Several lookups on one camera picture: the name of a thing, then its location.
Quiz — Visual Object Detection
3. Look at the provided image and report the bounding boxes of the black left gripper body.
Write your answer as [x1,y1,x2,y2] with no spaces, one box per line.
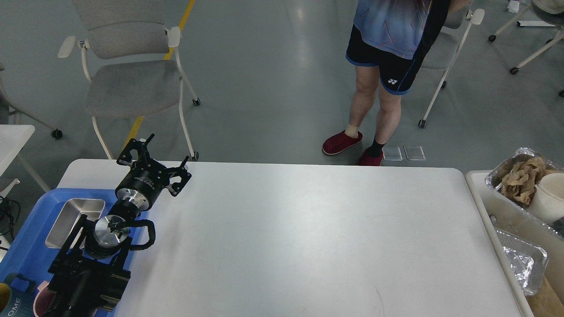
[115,163,170,211]

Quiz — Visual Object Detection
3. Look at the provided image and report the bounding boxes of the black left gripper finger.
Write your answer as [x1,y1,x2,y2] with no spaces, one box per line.
[165,156,192,197]
[116,134,167,173]

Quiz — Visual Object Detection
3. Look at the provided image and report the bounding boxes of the square stainless steel tray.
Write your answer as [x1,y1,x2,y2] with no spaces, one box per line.
[45,198,106,249]

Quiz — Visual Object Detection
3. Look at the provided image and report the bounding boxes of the pink ribbed mug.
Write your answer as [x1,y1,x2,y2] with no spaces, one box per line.
[33,280,56,317]

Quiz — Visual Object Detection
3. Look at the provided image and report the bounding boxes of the aluminium foil tray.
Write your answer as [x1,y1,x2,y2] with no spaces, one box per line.
[485,147,563,244]

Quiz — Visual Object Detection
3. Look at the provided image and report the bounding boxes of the brown paper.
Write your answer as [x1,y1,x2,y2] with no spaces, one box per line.
[501,157,547,206]

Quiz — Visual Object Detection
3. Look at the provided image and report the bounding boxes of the white paper cup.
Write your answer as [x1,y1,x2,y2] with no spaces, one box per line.
[526,173,564,225]

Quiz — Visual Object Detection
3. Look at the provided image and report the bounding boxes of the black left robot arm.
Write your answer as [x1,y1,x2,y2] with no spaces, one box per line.
[45,135,192,317]

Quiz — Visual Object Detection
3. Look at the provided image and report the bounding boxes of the grey chair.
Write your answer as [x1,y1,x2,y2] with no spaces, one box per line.
[0,62,63,140]
[58,0,200,160]
[418,5,485,128]

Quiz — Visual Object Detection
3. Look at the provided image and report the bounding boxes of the white side table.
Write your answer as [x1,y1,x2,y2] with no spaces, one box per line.
[0,124,51,192]

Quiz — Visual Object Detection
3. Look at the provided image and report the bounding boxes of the blue plastic tray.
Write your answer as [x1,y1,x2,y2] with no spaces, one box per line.
[0,188,148,317]

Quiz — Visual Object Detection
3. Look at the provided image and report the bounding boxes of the grey chair far left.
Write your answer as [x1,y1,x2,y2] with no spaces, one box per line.
[0,62,63,140]

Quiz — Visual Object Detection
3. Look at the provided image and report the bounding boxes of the dark teal mug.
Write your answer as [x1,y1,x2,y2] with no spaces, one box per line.
[0,273,37,317]

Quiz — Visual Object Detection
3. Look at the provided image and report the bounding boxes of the person in blue shirt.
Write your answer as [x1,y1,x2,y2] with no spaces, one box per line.
[322,0,469,166]

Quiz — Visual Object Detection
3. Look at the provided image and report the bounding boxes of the grey chair right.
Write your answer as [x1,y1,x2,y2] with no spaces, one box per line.
[418,5,485,128]

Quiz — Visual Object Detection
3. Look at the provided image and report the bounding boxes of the beige plastic bin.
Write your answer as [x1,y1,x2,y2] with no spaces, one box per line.
[465,170,564,317]

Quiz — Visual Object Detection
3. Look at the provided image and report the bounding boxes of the foil tray in bin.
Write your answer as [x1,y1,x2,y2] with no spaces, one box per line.
[486,211,549,297]

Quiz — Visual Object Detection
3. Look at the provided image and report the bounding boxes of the white chair far right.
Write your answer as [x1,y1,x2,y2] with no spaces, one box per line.
[487,0,563,75]

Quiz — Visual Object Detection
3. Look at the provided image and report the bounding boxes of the black cables on floor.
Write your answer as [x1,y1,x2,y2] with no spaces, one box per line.
[0,195,22,240]

